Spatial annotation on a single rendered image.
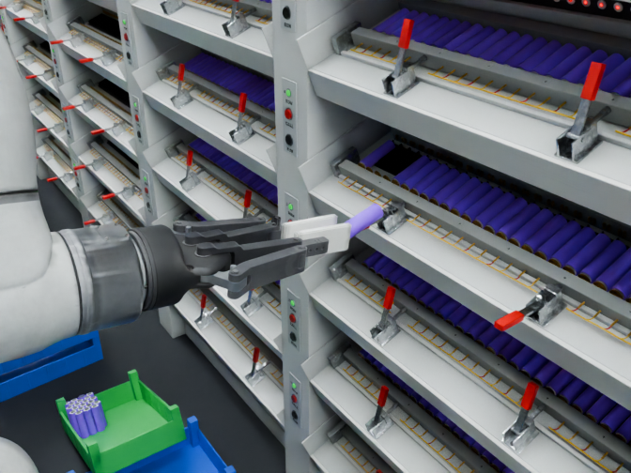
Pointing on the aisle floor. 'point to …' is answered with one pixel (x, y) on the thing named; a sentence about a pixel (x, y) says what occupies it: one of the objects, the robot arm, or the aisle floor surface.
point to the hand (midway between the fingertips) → (315, 236)
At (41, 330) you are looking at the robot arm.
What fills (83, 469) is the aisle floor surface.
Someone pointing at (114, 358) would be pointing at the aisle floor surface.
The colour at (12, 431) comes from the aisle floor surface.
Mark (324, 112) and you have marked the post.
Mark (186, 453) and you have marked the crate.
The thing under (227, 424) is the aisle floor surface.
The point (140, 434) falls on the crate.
